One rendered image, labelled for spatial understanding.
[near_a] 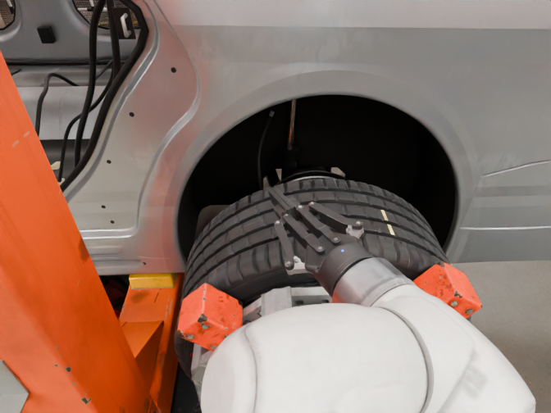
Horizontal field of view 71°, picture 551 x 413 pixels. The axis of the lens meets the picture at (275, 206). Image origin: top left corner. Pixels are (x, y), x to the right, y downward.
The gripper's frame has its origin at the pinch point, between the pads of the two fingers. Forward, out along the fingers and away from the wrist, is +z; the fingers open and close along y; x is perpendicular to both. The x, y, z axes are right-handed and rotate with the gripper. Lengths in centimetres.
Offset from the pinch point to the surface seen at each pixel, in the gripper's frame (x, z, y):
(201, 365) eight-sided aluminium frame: -23.2, -1.8, -24.6
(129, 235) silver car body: -24, 48, -30
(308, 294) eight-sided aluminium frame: -14.5, -7.1, -2.5
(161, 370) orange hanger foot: -49, 22, -38
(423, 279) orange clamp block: -18.6, -13.9, 16.4
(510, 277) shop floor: -154, 37, 126
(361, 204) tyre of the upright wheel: -12.9, 4.0, 17.2
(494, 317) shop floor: -149, 23, 96
